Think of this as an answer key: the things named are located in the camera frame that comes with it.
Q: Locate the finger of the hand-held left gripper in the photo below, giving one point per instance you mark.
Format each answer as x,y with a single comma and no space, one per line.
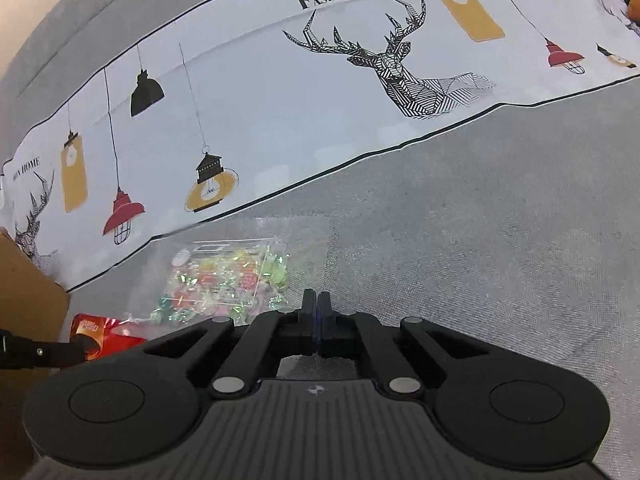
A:
45,351

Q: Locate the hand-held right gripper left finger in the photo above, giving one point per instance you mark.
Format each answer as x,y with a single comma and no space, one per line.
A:
310,312

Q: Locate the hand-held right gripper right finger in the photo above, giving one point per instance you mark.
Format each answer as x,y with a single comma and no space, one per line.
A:
324,312

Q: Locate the red snack packet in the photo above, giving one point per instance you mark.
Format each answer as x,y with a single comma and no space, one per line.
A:
107,332

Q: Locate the brown cardboard box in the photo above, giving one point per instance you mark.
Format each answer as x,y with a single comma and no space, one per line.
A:
27,290

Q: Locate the clear bag of candies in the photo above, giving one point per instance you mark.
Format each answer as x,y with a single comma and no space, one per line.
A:
225,275

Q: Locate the orange pillow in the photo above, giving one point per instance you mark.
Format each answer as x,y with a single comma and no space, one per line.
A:
634,10

